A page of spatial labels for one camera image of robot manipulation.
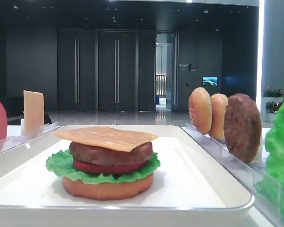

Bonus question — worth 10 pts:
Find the orange cheese slice on burger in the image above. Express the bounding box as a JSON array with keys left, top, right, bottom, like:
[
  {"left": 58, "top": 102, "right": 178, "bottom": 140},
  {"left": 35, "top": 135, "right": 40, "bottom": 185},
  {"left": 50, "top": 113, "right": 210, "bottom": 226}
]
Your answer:
[{"left": 52, "top": 126, "right": 158, "bottom": 153}]

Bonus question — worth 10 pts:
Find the brown meat patty in burger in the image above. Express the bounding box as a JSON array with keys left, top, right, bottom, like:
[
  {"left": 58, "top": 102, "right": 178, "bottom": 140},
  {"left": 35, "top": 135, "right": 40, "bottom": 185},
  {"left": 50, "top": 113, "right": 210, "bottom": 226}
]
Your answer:
[{"left": 69, "top": 142, "right": 153, "bottom": 166}]

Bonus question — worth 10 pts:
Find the red tomato slice in burger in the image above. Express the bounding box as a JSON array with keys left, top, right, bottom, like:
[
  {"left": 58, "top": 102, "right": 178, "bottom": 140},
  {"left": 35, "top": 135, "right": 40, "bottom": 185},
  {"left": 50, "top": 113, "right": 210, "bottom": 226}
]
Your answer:
[{"left": 72, "top": 159, "right": 149, "bottom": 175}]

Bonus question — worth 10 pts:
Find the green lettuce leaf in burger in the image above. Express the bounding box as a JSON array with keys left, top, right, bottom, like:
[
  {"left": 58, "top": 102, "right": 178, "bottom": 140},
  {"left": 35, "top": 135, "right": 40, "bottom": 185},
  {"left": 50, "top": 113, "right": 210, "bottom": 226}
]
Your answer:
[{"left": 46, "top": 149, "right": 160, "bottom": 184}]

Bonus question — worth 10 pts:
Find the upright brown meat patty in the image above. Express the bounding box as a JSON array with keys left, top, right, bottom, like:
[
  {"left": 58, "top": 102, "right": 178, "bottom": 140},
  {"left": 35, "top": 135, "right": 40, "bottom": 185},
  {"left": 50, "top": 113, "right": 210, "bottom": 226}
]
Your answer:
[{"left": 223, "top": 93, "right": 262, "bottom": 163}]

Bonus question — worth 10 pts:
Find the upright orange cheese slice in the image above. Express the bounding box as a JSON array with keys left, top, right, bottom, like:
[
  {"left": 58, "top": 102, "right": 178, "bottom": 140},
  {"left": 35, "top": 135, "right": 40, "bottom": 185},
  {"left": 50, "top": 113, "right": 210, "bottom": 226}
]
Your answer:
[{"left": 23, "top": 90, "right": 44, "bottom": 137}]

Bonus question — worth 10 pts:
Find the upright green lettuce leaf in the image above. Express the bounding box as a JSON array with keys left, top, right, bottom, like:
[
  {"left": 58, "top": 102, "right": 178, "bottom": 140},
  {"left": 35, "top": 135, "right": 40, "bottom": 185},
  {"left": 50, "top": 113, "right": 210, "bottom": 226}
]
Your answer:
[{"left": 256, "top": 102, "right": 284, "bottom": 216}]

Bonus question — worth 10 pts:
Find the sesame bun slice far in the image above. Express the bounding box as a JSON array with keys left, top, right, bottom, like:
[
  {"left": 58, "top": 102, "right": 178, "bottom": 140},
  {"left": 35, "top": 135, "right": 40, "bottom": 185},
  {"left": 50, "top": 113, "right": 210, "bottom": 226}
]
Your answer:
[{"left": 188, "top": 87, "right": 212, "bottom": 135}]

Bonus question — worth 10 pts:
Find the bottom bun slice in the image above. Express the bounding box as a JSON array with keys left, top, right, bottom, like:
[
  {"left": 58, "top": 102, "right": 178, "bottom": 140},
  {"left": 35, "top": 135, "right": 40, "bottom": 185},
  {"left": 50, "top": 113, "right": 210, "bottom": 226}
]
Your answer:
[{"left": 62, "top": 174, "right": 154, "bottom": 201}]

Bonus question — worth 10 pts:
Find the white rectangular tray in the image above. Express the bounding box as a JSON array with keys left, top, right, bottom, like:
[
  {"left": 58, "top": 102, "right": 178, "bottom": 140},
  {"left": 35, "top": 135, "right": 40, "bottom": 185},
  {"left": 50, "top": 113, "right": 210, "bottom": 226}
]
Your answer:
[{"left": 0, "top": 125, "right": 255, "bottom": 227}]

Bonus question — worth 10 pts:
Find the potted plants white planter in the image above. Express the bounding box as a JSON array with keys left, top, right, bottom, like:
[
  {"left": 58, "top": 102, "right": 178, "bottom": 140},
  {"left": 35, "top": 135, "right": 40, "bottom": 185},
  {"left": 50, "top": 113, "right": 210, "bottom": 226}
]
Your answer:
[{"left": 260, "top": 87, "right": 284, "bottom": 122}]

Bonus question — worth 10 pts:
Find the wall display screen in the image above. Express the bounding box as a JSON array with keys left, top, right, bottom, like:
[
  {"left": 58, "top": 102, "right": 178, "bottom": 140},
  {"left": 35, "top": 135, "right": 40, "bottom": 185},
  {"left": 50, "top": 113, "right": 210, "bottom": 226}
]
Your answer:
[{"left": 202, "top": 77, "right": 218, "bottom": 87}]

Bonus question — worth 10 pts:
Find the clear acrylic rail left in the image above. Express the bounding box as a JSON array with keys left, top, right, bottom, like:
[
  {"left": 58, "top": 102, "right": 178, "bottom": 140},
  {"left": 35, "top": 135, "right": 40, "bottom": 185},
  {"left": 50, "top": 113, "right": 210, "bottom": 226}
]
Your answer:
[{"left": 0, "top": 122, "right": 60, "bottom": 153}]

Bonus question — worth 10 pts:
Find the clear acrylic rail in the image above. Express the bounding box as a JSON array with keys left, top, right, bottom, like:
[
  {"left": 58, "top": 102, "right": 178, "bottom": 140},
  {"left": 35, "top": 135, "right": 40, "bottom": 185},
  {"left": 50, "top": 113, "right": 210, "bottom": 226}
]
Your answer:
[
  {"left": 0, "top": 122, "right": 60, "bottom": 153},
  {"left": 182, "top": 123, "right": 284, "bottom": 227}
]

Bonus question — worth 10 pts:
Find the clear acrylic rail right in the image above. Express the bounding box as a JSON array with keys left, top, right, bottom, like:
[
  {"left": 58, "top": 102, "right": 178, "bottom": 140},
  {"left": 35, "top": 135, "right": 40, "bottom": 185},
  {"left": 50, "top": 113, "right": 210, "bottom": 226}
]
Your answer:
[{"left": 182, "top": 123, "right": 284, "bottom": 227}]

